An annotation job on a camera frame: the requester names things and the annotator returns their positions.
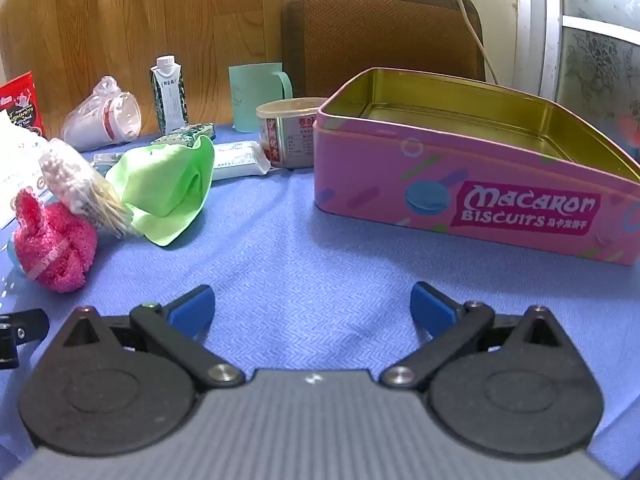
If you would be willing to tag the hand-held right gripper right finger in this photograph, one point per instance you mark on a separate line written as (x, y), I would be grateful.
(430, 306)

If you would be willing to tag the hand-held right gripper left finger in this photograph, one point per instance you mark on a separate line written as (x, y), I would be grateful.
(192, 307)

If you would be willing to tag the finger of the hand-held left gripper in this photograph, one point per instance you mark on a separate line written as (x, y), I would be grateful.
(25, 327)

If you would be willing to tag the pink knitted scrubber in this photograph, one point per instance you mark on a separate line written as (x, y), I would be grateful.
(55, 245)

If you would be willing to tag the green paper sheet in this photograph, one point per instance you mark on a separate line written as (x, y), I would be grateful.
(160, 180)

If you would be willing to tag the gold metal tin box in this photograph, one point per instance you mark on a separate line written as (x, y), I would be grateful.
(375, 170)

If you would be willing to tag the white plastic card holder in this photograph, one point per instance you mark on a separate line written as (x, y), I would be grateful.
(237, 160)

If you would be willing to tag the bag of cotton swabs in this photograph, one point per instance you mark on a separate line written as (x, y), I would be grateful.
(75, 180)

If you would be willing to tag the small grey-white box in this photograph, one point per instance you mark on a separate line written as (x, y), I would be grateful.
(102, 160)

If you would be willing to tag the blue tablecloth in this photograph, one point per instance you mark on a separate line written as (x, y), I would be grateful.
(280, 240)

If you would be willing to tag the green patterned box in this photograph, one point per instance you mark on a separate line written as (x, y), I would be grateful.
(182, 135)

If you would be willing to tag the clear plastic cup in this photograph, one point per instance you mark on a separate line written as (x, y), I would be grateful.
(290, 135)
(100, 120)

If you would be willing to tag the white drink carton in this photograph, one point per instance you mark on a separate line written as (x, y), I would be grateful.
(169, 95)

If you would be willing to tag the green bottle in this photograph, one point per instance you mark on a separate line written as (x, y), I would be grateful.
(255, 95)

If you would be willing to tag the red packet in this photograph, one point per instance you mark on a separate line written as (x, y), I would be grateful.
(20, 95)

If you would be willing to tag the brown fabric chair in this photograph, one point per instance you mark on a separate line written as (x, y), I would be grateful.
(375, 35)

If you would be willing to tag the frosted glass sliding door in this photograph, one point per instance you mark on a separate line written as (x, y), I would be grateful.
(595, 60)

